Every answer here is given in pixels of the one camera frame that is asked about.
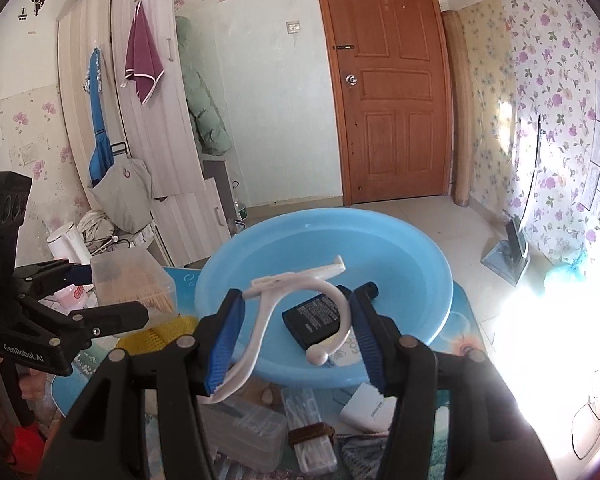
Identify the yellow knitted pouch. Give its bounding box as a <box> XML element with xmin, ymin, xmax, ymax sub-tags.
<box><xmin>115</xmin><ymin>315</ymin><xmax>201</xmax><ymax>356</ymax></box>

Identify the brown wooden door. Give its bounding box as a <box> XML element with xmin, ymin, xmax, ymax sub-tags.
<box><xmin>311</xmin><ymin>0</ymin><xmax>453</xmax><ymax>207</ymax></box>

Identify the clear toothpick box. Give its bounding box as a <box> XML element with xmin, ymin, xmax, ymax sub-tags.
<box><xmin>90</xmin><ymin>250</ymin><xmax>178</xmax><ymax>323</ymax></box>

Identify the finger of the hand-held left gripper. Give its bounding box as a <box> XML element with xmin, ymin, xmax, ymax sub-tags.
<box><xmin>14</xmin><ymin>258</ymin><xmax>94</xmax><ymax>302</ymax></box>
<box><xmin>30</xmin><ymin>301</ymin><xmax>150</xmax><ymax>357</ymax></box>

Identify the white electric kettle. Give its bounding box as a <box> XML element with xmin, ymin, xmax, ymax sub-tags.
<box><xmin>46</xmin><ymin>221</ymin><xmax>93</xmax><ymax>266</ymax></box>

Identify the landscape print desktop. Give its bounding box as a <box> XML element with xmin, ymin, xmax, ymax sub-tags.
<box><xmin>50</xmin><ymin>260</ymin><xmax>486</xmax><ymax>480</ymax></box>

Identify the grey floor cleaner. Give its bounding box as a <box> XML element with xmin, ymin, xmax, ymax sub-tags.
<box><xmin>481</xmin><ymin>114</ymin><xmax>543</xmax><ymax>288</ymax></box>

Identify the blue hanging cloth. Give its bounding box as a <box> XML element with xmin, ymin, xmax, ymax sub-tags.
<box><xmin>82</xmin><ymin>47</ymin><xmax>116</xmax><ymax>188</ymax></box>

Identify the black battery pack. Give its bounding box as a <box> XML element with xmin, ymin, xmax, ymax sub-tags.
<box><xmin>281</xmin><ymin>296</ymin><xmax>353</xmax><ymax>351</ymax></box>

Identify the clear cotton swab box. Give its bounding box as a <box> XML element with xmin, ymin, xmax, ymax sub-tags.
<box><xmin>280</xmin><ymin>387</ymin><xmax>338</xmax><ymax>476</ymax></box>

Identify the blue plastic bag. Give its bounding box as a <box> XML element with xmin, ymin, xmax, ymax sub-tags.
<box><xmin>544</xmin><ymin>250</ymin><xmax>588</xmax><ymax>293</ymax></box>

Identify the blue plastic basin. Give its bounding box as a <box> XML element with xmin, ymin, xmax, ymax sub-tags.
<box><xmin>195</xmin><ymin>207</ymin><xmax>453</xmax><ymax>391</ymax></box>

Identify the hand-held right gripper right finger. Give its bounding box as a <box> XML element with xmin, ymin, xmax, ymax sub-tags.
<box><xmin>337</xmin><ymin>285</ymin><xmax>561</xmax><ymax>480</ymax></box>

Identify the white power bank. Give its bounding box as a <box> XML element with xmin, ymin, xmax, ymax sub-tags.
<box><xmin>339</xmin><ymin>382</ymin><xmax>398</xmax><ymax>433</ymax></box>

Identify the clear plastic case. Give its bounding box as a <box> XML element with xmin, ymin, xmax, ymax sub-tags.
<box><xmin>197</xmin><ymin>392</ymin><xmax>288</xmax><ymax>473</ymax></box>

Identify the grey tote bag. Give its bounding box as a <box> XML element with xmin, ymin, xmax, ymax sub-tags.
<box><xmin>87</xmin><ymin>157</ymin><xmax>153</xmax><ymax>235</ymax></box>

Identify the brown strap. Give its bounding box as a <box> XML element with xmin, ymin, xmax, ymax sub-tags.
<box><xmin>287</xmin><ymin>423</ymin><xmax>333</xmax><ymax>448</ymax></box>

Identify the grey cabinet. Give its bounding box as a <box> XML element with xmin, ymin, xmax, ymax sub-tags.
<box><xmin>202</xmin><ymin>159</ymin><xmax>238</xmax><ymax>226</ymax></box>

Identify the green quilted coat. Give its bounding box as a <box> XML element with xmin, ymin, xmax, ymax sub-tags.
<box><xmin>175</xmin><ymin>16</ymin><xmax>231</xmax><ymax>157</ymax></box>

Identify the person's left hand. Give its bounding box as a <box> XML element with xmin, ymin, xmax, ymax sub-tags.
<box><xmin>19</xmin><ymin>369</ymin><xmax>50</xmax><ymax>402</ymax></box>

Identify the pink cup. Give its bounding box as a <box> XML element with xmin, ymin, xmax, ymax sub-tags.
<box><xmin>55</xmin><ymin>284</ymin><xmax>98</xmax><ymax>318</ymax></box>

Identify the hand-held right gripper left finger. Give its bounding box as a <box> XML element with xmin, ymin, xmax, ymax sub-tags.
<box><xmin>39</xmin><ymin>288</ymin><xmax>246</xmax><ymax>480</ymax></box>

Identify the maroon towel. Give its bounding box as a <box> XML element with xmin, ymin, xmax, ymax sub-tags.
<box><xmin>124</xmin><ymin>2</ymin><xmax>165</xmax><ymax>106</ymax></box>

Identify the white wooden wardrobe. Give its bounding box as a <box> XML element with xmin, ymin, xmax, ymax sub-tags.
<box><xmin>56</xmin><ymin>0</ymin><xmax>231</xmax><ymax>268</ymax></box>

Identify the white plastic hook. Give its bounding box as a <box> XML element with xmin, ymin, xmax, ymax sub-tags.
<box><xmin>200</xmin><ymin>255</ymin><xmax>353</xmax><ymax>405</ymax></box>

